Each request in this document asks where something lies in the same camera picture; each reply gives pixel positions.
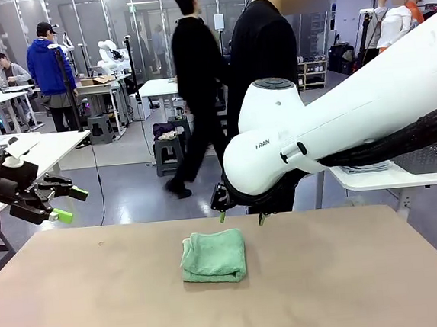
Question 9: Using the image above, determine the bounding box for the green terry towel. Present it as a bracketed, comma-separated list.
[176, 226, 249, 288]

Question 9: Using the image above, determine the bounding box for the person in blue hoodie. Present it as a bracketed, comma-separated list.
[24, 19, 82, 135]

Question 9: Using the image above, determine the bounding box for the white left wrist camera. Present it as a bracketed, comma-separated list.
[0, 133, 44, 170]

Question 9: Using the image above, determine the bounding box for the wooden shoe shelf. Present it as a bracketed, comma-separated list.
[295, 59, 330, 91]

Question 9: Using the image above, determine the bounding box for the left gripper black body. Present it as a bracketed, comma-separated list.
[0, 150, 43, 209]

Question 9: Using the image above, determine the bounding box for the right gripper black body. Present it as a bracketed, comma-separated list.
[227, 187, 283, 212]

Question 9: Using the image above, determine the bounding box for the mannequin in orange trousers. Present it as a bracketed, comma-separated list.
[371, 0, 418, 53]

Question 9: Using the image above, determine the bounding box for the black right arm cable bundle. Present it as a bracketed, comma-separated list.
[313, 100, 437, 171]

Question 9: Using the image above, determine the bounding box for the cardboard box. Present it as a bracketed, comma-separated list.
[79, 74, 116, 88]

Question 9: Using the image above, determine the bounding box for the small white desk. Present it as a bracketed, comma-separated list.
[137, 76, 188, 168]

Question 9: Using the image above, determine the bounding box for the seated person in grey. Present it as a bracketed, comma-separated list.
[0, 50, 34, 91]

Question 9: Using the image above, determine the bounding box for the black suitcase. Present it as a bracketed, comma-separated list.
[326, 42, 358, 77]

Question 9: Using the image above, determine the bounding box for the white metal-frame desk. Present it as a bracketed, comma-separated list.
[76, 79, 130, 140]

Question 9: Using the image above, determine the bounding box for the person in black t-shirt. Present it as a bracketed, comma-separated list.
[214, 0, 312, 217]

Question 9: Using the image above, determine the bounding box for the pile of dark clothes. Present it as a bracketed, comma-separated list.
[151, 120, 180, 143]

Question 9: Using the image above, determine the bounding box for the person in black sweater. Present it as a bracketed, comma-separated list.
[148, 0, 242, 202]

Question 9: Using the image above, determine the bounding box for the grey step stool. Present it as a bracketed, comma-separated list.
[167, 114, 194, 150]
[86, 112, 117, 146]
[153, 134, 189, 178]

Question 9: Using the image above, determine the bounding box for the grey towel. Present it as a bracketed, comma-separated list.
[341, 160, 394, 176]

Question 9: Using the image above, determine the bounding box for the black tripod pole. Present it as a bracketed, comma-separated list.
[47, 40, 85, 135]

